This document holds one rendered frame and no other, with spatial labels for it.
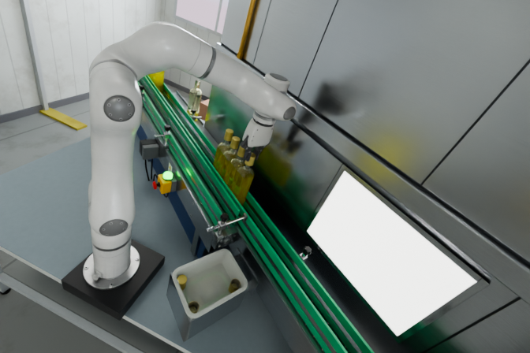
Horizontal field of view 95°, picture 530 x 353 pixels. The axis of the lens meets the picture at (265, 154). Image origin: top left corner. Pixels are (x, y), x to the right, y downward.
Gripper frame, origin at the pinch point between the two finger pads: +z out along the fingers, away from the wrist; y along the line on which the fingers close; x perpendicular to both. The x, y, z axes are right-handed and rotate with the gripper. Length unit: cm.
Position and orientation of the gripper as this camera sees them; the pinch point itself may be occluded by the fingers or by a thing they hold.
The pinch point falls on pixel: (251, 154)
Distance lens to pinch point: 95.4
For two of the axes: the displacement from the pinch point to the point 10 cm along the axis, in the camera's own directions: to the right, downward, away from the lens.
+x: 5.6, 5.9, -5.8
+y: -7.7, 1.2, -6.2
